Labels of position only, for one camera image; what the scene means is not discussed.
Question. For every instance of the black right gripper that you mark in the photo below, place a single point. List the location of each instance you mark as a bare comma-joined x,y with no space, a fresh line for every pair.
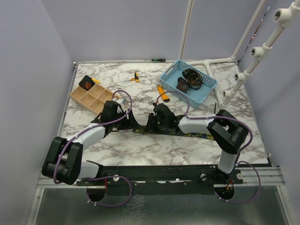
150,127

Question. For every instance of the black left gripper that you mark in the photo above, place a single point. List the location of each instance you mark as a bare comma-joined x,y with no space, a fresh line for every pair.
130,123

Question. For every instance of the blue yellow floral tie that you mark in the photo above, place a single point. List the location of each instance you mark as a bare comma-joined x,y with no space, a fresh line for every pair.
174,132

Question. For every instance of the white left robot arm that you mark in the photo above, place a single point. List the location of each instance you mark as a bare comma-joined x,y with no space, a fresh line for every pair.
63,162

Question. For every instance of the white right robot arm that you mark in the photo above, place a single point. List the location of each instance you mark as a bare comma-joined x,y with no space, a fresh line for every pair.
231,134

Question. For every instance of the wooden compartment tray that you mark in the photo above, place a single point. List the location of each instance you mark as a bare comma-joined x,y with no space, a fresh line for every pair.
92,100

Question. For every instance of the yellow utility knife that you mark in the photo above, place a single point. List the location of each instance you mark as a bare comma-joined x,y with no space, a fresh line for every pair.
164,97

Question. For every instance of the rolled dark orange-leaf tie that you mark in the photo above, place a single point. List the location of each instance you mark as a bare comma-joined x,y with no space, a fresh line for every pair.
86,83

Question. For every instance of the folded dark patterned tie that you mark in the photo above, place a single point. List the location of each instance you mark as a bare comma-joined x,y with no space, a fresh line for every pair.
182,85

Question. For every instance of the light blue plastic basket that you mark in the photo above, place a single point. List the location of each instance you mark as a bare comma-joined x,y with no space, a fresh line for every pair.
169,82

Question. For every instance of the yellow black wire stripper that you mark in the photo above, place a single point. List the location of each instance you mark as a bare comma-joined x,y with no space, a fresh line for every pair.
136,77

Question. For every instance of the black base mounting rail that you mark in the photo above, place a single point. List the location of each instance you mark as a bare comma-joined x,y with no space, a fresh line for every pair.
148,180

